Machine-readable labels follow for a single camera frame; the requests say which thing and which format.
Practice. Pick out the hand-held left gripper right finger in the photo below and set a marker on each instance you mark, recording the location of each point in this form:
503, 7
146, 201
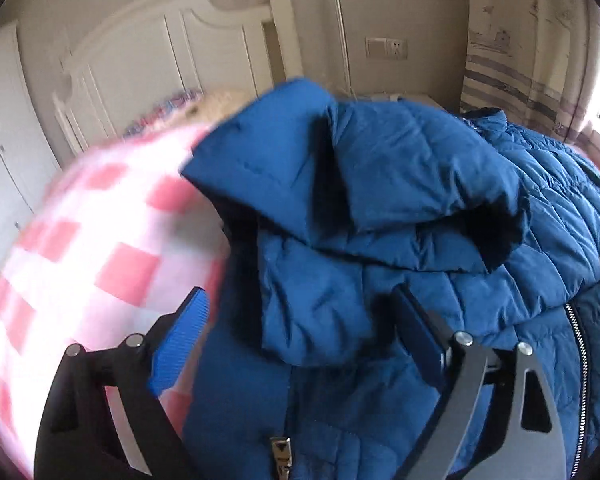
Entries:
420, 335

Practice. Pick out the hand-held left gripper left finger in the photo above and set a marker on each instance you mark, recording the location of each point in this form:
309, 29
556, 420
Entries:
180, 340

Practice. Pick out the blue puffer jacket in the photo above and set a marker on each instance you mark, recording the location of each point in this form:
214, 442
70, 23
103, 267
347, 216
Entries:
380, 185

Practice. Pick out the pink white checked blanket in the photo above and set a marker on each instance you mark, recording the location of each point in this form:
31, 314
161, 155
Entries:
105, 220

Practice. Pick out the white nightstand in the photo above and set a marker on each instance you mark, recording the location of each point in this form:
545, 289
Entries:
415, 100

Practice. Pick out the floral patterned pillow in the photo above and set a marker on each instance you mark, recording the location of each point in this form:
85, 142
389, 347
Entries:
170, 105

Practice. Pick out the beige pillow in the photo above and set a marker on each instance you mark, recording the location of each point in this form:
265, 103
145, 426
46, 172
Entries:
225, 102

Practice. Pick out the white wardrobe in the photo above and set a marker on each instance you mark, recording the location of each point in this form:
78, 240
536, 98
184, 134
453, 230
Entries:
5, 135

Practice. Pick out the white wooden headboard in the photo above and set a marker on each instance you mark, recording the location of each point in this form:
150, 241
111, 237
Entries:
145, 60

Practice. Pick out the beige printed curtain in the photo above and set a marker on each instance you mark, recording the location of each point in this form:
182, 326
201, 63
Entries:
520, 60

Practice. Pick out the thin white rod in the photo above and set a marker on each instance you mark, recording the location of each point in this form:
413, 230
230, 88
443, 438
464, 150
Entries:
342, 40

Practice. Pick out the white wall socket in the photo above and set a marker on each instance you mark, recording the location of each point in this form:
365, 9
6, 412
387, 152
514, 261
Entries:
386, 47

